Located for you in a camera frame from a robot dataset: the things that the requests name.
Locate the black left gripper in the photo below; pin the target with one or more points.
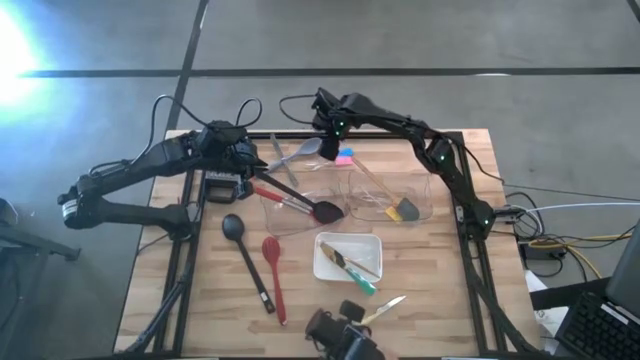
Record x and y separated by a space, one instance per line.
225 145

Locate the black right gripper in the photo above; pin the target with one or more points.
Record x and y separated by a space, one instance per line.
332 115

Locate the red spatula steel shaft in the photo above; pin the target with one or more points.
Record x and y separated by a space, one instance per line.
270 194

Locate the black nylon serving spoon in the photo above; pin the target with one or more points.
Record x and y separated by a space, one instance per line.
233 227
327 212

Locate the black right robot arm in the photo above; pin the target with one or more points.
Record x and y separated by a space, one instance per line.
450 170

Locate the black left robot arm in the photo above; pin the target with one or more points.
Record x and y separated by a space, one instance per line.
125 212

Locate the grey silicone spoon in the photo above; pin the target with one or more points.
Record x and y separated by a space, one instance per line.
310 146

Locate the clear plastic bin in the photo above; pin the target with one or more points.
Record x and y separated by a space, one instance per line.
280 227
420 185

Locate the white plastic bin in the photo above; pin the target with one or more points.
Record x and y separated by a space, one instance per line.
370 240

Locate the red slotted silicone spoon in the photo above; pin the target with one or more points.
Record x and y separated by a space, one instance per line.
274 280

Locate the black chair base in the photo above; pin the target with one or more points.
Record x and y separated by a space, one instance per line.
30 235

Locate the black power adapter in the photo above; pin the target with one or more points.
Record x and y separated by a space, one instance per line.
542 252

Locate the white paper sheet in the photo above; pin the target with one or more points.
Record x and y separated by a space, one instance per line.
547 320

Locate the black laptop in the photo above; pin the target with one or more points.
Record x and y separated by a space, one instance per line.
600 330

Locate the black aluminium table frame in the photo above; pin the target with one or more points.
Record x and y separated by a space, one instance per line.
390 135

